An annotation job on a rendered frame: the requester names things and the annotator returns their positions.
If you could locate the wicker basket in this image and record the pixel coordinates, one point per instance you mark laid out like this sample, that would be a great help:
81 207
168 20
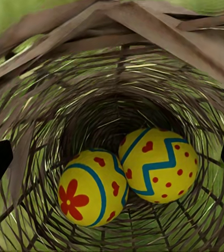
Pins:
154 27

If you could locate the easter egg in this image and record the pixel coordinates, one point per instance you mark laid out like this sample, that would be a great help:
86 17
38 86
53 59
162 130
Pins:
93 189
160 166

